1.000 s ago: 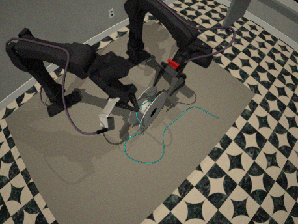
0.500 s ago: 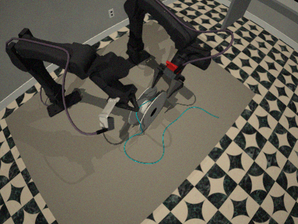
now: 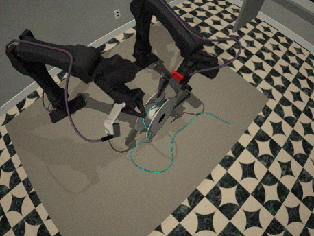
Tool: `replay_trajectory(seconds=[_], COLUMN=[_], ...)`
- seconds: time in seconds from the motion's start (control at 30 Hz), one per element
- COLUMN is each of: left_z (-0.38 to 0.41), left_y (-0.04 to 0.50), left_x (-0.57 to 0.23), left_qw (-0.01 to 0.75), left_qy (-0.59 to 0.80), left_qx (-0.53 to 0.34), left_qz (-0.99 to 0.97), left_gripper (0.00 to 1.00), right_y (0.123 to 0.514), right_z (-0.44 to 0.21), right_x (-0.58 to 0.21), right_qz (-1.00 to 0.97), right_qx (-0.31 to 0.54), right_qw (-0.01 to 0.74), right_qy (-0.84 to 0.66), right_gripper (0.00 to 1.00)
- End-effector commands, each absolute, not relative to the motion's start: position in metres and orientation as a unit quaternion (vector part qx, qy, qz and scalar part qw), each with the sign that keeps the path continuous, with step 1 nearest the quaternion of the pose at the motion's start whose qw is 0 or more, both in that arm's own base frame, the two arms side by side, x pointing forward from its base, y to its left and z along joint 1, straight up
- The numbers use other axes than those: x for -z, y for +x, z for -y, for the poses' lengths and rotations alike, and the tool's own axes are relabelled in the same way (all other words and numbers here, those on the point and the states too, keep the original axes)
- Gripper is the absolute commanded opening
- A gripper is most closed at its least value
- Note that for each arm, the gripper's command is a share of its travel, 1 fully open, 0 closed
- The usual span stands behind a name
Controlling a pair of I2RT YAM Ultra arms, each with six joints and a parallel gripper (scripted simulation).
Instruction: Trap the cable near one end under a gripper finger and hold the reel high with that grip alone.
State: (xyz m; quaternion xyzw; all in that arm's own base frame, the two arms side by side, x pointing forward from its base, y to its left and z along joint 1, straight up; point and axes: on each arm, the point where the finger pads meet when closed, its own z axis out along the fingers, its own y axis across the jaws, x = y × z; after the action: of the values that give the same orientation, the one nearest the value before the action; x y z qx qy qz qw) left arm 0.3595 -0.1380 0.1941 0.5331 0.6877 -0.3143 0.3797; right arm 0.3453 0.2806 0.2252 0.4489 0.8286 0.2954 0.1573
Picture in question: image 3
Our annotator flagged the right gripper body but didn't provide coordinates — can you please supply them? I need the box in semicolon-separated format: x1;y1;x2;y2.
104;84;145;134

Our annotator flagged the grey cable reel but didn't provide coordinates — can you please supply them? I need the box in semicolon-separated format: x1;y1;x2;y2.
135;91;176;139

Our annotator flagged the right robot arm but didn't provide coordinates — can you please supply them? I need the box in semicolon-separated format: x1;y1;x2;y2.
5;29;136;123

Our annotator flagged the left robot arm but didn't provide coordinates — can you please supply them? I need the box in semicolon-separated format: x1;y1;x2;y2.
130;0;219;73

